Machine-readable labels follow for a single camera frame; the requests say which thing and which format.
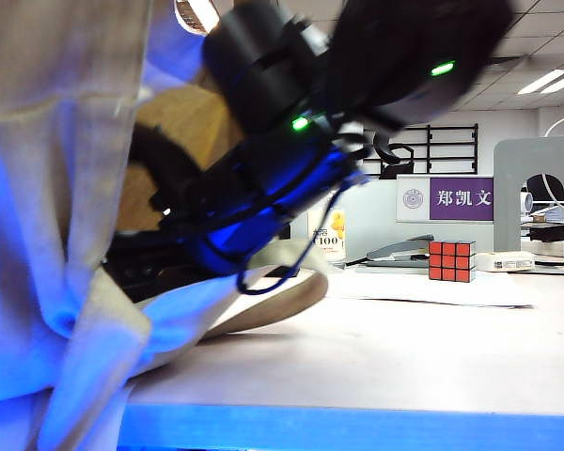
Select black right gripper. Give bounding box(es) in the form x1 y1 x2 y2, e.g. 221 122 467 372
131 124 372 276

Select beige printed canvas tote bag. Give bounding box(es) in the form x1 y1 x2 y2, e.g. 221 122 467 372
0 0 330 451

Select clear C100 drink bottle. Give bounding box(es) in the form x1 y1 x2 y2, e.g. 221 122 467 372
307 201 348 264

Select frosted glass desk partition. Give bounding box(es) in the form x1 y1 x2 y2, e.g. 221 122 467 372
342 180 494 264

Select black office chair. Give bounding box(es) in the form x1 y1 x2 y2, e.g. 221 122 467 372
373 131 415 179

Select grey stapler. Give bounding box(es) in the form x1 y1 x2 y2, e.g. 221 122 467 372
366 234 436 269

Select thin white paper sheet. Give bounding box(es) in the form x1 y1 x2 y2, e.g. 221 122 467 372
328 270 535 310

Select purple and white nameplate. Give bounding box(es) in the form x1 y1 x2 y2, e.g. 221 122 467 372
396 176 494 225

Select Rubik's cube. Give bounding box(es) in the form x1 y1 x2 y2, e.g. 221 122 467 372
429 240 478 283

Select blue table edge strip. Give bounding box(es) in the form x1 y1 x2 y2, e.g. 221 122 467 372
119 403 564 451

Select grey metal bookend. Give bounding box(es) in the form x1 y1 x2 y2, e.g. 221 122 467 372
493 136 564 276

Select small white flat box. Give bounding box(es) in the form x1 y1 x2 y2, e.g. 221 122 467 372
477 251 536 273

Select black camera cable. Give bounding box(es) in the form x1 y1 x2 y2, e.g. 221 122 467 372
237 243 311 297

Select black wall shelf rack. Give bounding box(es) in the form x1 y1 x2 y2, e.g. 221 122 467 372
364 124 479 179

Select white arched cable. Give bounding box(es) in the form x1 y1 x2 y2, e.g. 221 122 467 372
544 112 564 138

